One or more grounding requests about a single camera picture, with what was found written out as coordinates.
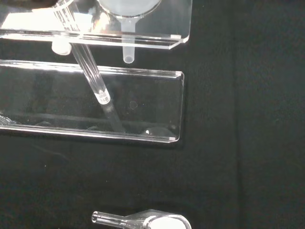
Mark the clear acrylic funnel stand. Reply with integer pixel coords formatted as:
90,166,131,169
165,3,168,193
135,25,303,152
0,0,193,144

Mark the glass weighing funnel with powder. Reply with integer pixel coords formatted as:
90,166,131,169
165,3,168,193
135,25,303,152
91,208,193,229

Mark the black bench cloth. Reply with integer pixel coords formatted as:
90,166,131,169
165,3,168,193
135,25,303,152
0,0,305,229

